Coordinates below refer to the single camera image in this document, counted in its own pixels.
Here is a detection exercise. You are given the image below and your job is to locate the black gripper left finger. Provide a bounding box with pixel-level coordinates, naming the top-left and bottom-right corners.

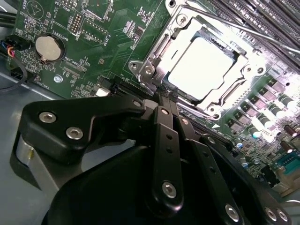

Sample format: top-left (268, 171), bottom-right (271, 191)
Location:
top-left (9, 90), bottom-right (185, 215)

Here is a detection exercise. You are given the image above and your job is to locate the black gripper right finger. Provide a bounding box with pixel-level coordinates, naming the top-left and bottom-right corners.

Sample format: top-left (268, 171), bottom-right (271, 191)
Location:
top-left (169, 90), bottom-right (293, 225)

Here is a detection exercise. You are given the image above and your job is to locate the metal socket cover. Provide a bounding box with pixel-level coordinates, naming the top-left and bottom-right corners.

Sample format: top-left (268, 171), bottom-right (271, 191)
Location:
top-left (140, 14), bottom-right (265, 113)

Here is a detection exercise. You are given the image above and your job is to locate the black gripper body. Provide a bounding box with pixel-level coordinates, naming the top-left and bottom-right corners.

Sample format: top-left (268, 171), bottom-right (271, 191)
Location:
top-left (41, 143), bottom-right (224, 225)

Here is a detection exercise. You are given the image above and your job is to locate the silver CPU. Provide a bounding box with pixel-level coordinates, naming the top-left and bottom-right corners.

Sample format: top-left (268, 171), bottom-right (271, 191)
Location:
top-left (167, 36), bottom-right (237, 99)

